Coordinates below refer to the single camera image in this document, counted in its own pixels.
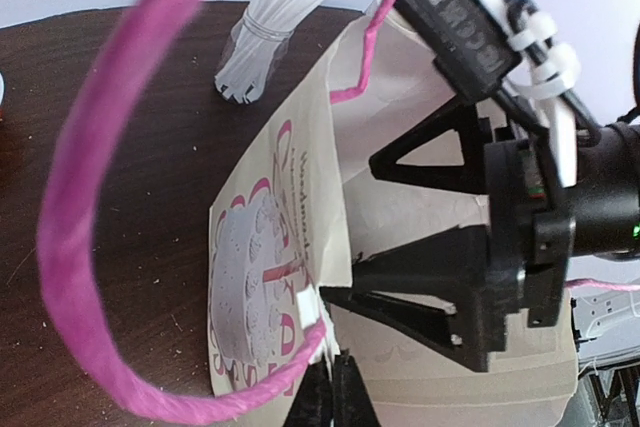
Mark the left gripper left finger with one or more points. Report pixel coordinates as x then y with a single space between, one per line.
313 403

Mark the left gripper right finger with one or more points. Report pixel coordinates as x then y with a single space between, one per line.
352 406

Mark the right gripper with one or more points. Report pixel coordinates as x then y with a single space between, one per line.
440 290

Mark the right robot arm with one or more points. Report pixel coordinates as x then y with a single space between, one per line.
605 199

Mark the glass with wrapped straws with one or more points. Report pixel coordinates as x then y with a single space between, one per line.
257 43

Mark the white and orange bowl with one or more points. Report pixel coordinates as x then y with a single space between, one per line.
2 94

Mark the front aluminium rail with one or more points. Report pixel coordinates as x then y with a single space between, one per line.
606 336

